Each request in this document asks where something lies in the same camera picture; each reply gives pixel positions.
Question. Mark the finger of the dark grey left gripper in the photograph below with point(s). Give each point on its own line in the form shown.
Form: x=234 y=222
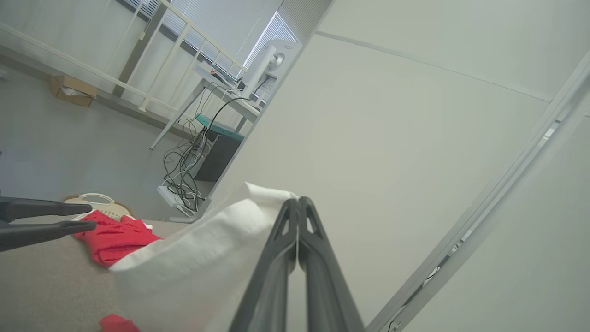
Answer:
x=37 y=233
x=37 y=209

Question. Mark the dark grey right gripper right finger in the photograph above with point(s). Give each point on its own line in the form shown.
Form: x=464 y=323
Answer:
x=325 y=290

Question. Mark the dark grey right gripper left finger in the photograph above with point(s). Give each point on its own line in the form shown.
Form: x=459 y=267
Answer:
x=272 y=286

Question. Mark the red shorts with white trim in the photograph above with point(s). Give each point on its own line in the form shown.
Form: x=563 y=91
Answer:
x=115 y=240

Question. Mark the red jersey with white sleeves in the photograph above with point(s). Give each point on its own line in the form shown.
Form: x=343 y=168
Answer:
x=193 y=258

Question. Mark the cream perforated laundry basket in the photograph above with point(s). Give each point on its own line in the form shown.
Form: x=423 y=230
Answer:
x=110 y=208

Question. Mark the brown cardboard box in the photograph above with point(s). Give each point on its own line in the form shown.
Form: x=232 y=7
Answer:
x=73 y=92

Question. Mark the white power strip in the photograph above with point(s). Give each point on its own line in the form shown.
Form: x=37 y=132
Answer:
x=168 y=196

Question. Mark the black computer case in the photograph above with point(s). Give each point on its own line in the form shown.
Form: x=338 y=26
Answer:
x=216 y=157

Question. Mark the teal flat box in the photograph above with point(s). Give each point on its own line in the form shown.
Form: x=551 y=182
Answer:
x=221 y=129

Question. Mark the white metal desk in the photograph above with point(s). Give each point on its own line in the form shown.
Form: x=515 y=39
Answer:
x=230 y=99

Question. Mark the white monitor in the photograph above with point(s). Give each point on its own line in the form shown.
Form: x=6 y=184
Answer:
x=265 y=64

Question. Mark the grey metal partition post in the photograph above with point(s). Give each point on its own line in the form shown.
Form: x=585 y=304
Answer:
x=484 y=207

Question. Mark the white railing frame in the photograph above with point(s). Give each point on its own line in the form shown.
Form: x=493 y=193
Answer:
x=138 y=50

